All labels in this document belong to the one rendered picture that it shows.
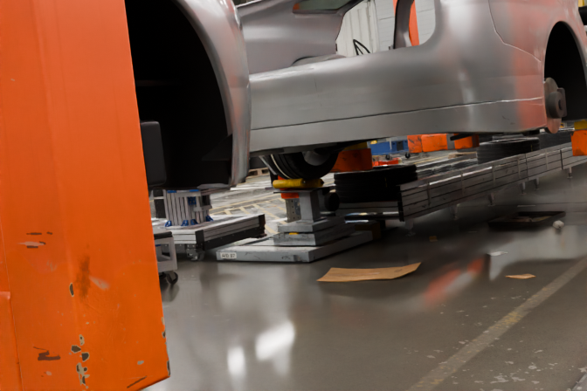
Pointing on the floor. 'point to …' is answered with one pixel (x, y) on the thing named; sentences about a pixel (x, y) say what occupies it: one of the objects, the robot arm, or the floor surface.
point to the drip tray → (526, 217)
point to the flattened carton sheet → (367, 273)
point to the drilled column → (291, 211)
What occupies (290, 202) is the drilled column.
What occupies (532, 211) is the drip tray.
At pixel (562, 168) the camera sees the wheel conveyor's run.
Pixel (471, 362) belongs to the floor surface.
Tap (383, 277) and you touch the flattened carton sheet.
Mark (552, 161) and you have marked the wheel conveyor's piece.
